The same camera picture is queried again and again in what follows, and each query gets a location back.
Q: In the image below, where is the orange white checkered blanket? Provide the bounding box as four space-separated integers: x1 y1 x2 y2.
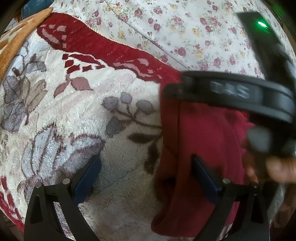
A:
1 7 53 80

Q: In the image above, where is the white red floral plush blanket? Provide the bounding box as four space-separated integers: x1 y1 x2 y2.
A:
1 13 193 240

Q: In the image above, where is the person's right hand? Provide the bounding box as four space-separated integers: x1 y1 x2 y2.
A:
242 140 295 228

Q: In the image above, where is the dark red knit garment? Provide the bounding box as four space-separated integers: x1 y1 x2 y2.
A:
151 97 251 237

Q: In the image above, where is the blue plastic bag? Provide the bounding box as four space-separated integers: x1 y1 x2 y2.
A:
21 0 54 19

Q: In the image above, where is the white floral bed quilt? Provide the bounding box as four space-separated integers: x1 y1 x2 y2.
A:
51 0 287 79

